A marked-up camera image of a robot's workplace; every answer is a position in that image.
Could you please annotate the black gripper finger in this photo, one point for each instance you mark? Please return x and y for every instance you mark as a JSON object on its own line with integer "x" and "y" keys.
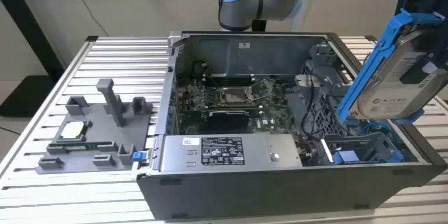
{"x": 422, "y": 75}

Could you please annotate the hard disk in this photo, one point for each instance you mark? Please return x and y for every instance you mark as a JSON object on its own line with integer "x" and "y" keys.
{"x": 393, "y": 87}

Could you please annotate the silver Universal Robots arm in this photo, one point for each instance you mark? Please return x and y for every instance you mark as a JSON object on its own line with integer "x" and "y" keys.
{"x": 245, "y": 11}

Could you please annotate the perforated metal disk bay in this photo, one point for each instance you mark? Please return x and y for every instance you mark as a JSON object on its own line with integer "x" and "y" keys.
{"x": 322, "y": 113}

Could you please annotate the blue empty disk carrier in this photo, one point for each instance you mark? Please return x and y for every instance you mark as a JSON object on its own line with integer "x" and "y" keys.
{"x": 345, "y": 155}

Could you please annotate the black RAM slot row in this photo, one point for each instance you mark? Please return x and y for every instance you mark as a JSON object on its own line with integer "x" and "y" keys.
{"x": 227, "y": 79}

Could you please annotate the green motherboard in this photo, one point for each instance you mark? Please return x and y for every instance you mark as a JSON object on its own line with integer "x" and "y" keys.
{"x": 277, "y": 113}

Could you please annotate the CPU socket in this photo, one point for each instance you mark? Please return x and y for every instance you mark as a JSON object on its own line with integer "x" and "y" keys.
{"x": 233, "y": 95}

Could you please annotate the thin metal locking lever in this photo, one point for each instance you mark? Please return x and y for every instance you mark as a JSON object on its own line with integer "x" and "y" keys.
{"x": 214, "y": 81}

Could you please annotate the silver power supply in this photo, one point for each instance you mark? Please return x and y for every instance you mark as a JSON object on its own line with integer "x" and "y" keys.
{"x": 231, "y": 150}

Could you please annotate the dark grey PC case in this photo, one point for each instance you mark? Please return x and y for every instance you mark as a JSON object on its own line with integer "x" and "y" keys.
{"x": 245, "y": 195}

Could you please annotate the blue case latch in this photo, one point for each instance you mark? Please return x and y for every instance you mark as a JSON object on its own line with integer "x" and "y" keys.
{"x": 139, "y": 155}

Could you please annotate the grey parts rack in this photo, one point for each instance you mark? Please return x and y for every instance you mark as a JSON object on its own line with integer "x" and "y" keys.
{"x": 105, "y": 129}

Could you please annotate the green RAM stick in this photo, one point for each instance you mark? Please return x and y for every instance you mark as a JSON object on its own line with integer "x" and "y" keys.
{"x": 91, "y": 145}

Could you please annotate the silver CPU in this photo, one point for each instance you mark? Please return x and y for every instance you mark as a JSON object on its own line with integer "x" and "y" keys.
{"x": 74, "y": 130}

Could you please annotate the grey disk bay bracket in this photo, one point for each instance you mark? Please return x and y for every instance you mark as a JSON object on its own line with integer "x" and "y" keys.
{"x": 365, "y": 145}

